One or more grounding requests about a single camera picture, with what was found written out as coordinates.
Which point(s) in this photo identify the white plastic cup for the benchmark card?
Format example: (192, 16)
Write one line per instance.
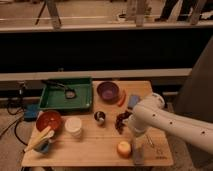
(74, 126)

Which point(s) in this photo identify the red bowl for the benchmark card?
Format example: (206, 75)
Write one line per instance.
(49, 118)

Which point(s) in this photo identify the grey rectangular block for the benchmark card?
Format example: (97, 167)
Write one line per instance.
(137, 153)

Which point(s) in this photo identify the blue box on floor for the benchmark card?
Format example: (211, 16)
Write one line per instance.
(31, 112)

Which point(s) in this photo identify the black strainer in tray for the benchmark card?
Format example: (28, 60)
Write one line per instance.
(68, 92)

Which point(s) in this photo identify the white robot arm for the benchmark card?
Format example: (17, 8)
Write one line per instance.
(150, 112)

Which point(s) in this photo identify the small blue cup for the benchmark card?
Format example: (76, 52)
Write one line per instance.
(43, 147)

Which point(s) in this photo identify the blue sponge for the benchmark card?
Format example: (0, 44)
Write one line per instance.
(133, 100)

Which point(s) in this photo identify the metal fork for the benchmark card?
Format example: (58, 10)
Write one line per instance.
(150, 141)

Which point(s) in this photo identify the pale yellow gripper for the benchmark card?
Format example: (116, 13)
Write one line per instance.
(138, 143)

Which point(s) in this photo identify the wooden spatula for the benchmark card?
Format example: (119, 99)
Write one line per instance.
(47, 132)

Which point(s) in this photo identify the green plastic tray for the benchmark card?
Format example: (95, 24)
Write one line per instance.
(53, 98)

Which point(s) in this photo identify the purple bowl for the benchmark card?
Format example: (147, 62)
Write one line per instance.
(108, 91)

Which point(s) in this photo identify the yellow red apple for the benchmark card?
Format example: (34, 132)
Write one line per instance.
(124, 149)

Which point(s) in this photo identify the orange carrot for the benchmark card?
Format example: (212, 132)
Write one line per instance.
(122, 98)

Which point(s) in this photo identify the bunch of dark grapes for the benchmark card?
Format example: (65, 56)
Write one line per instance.
(119, 125)

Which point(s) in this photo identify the small metal cup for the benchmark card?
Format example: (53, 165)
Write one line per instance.
(100, 116)

